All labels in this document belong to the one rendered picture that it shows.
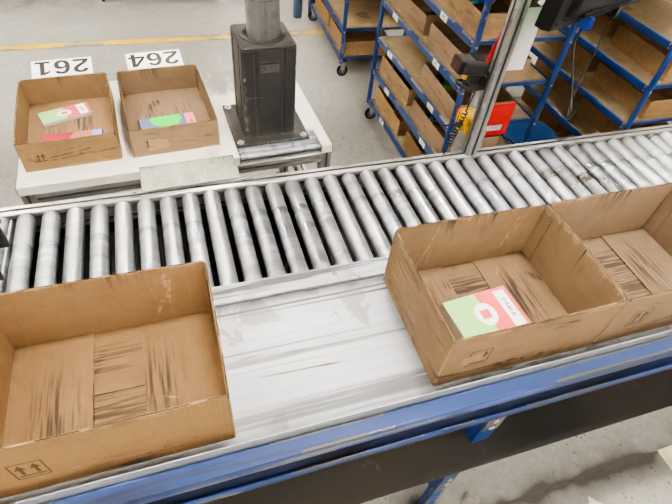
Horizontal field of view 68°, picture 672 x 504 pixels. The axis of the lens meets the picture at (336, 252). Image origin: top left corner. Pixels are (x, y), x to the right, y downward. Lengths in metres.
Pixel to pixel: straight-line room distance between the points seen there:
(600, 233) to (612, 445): 1.01
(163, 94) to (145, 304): 1.13
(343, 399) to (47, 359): 0.58
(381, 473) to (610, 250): 0.83
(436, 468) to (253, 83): 1.23
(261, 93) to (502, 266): 0.94
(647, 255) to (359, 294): 0.79
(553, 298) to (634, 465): 1.11
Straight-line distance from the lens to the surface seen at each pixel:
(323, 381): 1.03
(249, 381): 1.03
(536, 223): 1.30
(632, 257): 1.51
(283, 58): 1.68
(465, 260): 1.27
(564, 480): 2.12
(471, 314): 1.09
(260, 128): 1.78
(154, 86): 2.07
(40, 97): 2.09
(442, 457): 1.29
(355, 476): 1.24
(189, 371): 1.04
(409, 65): 2.85
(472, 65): 1.70
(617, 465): 2.25
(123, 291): 1.04
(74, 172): 1.76
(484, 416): 1.17
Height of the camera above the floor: 1.79
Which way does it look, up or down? 48 degrees down
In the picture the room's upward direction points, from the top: 7 degrees clockwise
